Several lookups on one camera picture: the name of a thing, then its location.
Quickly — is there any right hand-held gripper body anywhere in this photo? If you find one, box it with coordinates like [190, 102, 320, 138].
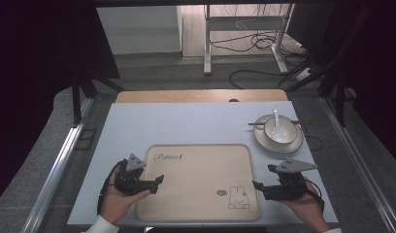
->
[263, 157, 318, 202]

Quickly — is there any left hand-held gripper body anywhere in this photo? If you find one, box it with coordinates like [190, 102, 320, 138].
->
[114, 153, 156, 197]

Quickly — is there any person's left hand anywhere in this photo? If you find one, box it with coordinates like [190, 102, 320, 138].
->
[100, 169, 151, 226]

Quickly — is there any person's right hand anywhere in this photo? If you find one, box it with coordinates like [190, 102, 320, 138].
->
[278, 182, 332, 233]

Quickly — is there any white plate with dark rim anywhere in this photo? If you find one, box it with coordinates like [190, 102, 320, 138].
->
[252, 113, 305, 155]

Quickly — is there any white bowl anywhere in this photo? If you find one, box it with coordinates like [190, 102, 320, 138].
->
[263, 116, 298, 146]

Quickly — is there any beige tray with rabbit print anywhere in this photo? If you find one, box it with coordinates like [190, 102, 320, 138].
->
[135, 143, 262, 222]

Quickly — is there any pair of brown chopsticks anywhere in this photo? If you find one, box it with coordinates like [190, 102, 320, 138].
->
[247, 119, 314, 127]

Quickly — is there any white ceramic spoon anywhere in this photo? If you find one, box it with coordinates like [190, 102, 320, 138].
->
[272, 108, 281, 129]

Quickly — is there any person's left white sleeve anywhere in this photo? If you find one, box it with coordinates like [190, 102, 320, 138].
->
[82, 215, 120, 233]

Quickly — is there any wooden table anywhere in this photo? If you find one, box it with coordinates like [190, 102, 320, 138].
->
[115, 88, 289, 104]

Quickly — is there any black metal stand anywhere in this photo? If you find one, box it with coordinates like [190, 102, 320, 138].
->
[316, 72, 350, 128]
[70, 72, 124, 128]

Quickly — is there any white power strip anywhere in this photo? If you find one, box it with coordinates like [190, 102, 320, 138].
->
[295, 67, 314, 83]

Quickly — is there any white cabinet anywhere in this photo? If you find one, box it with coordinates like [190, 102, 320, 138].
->
[96, 5, 183, 55]

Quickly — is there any left hand-held gripper black cable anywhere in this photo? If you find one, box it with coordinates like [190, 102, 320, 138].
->
[96, 159, 125, 216]

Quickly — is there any hand-held gripper black cable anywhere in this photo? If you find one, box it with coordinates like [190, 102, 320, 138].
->
[96, 159, 125, 216]
[302, 179, 326, 213]

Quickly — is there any right hand-held gripper black cable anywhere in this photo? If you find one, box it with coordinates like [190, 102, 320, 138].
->
[302, 179, 326, 213]

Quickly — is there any thin black cable loop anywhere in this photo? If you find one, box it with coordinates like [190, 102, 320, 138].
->
[301, 124, 324, 152]

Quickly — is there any aluminium rail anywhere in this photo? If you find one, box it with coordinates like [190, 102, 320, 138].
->
[20, 96, 95, 233]
[319, 96, 396, 233]

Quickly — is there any tangle of black floor cables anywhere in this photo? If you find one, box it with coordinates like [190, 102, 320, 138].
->
[209, 30, 316, 90]

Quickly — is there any white metal desk frame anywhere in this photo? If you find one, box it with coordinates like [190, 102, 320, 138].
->
[203, 3, 296, 77]

